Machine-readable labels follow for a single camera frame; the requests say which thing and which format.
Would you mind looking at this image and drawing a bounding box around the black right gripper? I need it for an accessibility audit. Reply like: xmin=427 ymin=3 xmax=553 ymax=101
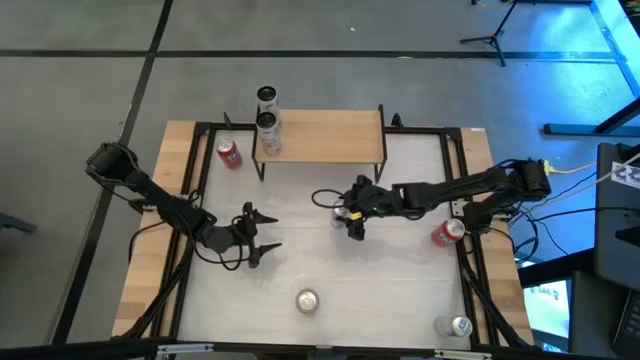
xmin=342 ymin=174 xmax=404 ymax=242

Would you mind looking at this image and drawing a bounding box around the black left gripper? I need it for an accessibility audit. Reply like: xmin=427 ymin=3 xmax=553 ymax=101
xmin=202 ymin=202 xmax=284 ymax=269

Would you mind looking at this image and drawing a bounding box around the blue and white can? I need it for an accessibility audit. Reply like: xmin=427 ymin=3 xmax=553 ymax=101
xmin=330 ymin=204 xmax=351 ymax=230
xmin=433 ymin=314 xmax=474 ymax=338

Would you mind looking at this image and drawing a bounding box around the red and white Spindrift can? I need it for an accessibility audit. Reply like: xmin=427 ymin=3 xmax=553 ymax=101
xmin=294 ymin=287 xmax=321 ymax=316

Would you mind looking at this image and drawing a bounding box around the red soda can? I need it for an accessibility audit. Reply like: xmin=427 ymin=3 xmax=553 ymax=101
xmin=216 ymin=138 xmax=244 ymax=170
xmin=431 ymin=218 xmax=467 ymax=248

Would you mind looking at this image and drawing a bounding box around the lit monitor screen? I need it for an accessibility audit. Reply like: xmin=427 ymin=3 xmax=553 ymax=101
xmin=522 ymin=278 xmax=572 ymax=352

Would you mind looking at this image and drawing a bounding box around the black tripod stand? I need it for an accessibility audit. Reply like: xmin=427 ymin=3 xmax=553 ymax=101
xmin=459 ymin=0 xmax=521 ymax=68

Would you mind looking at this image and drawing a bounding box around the dark grey floor object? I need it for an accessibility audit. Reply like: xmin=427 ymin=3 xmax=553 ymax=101
xmin=0 ymin=212 xmax=38 ymax=234

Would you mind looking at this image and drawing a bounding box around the dark grey equipment case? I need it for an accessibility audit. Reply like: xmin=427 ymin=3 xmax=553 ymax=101
xmin=593 ymin=142 xmax=640 ymax=292

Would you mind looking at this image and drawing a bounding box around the white printed marker label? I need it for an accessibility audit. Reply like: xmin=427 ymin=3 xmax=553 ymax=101
xmin=611 ymin=160 xmax=640 ymax=189

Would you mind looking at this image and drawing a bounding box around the black keyboard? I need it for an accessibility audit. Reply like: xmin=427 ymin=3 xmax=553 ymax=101
xmin=612 ymin=289 xmax=640 ymax=359

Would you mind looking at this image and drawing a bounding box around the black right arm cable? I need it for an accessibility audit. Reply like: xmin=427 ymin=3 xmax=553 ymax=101
xmin=311 ymin=188 xmax=347 ymax=212

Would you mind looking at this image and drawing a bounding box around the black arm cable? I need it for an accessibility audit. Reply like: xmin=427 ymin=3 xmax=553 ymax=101
xmin=128 ymin=219 xmax=251 ymax=272
xmin=311 ymin=188 xmax=347 ymax=212

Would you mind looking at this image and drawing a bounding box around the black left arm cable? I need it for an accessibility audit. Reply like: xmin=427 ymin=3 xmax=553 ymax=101
xmin=128 ymin=219 xmax=251 ymax=272

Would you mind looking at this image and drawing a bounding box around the wooden shelf with black frame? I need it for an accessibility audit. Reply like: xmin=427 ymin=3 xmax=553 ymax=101
xmin=251 ymin=103 xmax=389 ymax=184

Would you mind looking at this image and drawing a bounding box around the black aluminium table frame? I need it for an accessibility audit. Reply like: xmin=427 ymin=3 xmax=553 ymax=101
xmin=112 ymin=119 xmax=536 ymax=360

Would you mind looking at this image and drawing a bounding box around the silver metal bracket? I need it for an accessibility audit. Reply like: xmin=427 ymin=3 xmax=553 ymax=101
xmin=433 ymin=349 xmax=494 ymax=360
xmin=156 ymin=343 xmax=215 ymax=359

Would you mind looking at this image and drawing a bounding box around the black cable bundle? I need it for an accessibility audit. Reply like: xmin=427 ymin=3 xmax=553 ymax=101
xmin=499 ymin=197 xmax=601 ymax=265

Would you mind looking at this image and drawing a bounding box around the yellow cable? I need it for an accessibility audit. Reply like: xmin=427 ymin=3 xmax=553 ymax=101
xmin=542 ymin=159 xmax=601 ymax=177

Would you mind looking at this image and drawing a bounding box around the black desk frame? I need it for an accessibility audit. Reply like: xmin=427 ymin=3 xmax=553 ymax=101
xmin=543 ymin=0 xmax=640 ymax=137

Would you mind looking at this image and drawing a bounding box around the white cable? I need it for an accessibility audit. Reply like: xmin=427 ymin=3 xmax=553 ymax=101
xmin=524 ymin=149 xmax=640 ymax=214

